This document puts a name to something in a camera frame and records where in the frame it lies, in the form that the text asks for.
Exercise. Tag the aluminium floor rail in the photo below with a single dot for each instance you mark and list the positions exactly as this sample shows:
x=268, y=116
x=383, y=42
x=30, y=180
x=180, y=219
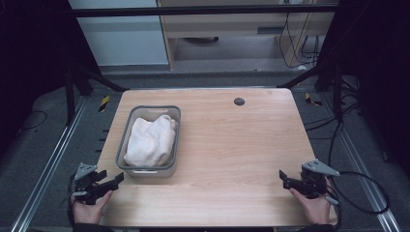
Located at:
x=364, y=174
x=48, y=167

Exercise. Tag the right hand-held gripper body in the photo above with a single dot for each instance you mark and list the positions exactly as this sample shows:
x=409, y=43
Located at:
x=314, y=183

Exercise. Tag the grey round table grommet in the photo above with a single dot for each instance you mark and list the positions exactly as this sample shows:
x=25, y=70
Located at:
x=239, y=101

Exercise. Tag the light wooden desk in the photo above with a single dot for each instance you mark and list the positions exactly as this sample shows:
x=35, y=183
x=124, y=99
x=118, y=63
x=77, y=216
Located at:
x=225, y=24

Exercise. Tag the black horizontal frame bar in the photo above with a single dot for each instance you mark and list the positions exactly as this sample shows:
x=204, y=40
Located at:
x=193, y=11

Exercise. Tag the black metal stand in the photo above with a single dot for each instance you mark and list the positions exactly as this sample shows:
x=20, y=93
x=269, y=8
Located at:
x=337, y=93
x=70, y=96

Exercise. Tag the grey plastic basket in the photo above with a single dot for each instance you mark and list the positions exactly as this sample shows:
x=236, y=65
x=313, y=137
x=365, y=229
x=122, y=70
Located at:
x=127, y=151

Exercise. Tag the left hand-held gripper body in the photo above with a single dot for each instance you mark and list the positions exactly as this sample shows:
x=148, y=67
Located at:
x=84, y=183

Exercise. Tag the white towel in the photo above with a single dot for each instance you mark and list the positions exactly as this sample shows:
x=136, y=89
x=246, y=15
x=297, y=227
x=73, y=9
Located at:
x=151, y=141

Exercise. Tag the person's right hand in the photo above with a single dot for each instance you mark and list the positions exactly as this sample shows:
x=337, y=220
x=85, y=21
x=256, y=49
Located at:
x=314, y=209

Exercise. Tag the black curtain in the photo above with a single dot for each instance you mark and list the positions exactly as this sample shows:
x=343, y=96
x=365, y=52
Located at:
x=380, y=64
x=32, y=48

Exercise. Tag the person's left hand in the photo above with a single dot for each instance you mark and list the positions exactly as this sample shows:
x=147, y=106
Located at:
x=88, y=211

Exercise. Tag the white cabinet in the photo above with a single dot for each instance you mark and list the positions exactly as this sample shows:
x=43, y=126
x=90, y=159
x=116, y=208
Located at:
x=129, y=42

